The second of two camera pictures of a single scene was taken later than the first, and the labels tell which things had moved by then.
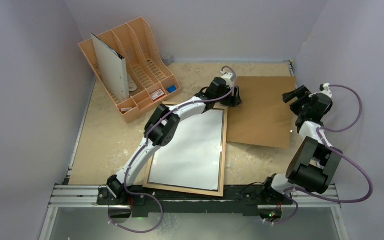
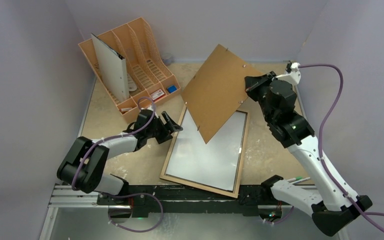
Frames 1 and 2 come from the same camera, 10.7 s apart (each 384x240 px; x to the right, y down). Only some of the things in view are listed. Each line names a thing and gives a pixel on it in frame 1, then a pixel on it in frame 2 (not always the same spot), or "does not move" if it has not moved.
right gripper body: [298, 96] to [256, 84]
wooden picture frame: [198, 190] to [224, 192]
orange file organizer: [150, 81] does not move
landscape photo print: [192, 158] to [217, 163]
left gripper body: [229, 101] to [159, 130]
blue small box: [172, 88] does not move
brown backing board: [263, 118] to [217, 91]
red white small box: [157, 94] does not move
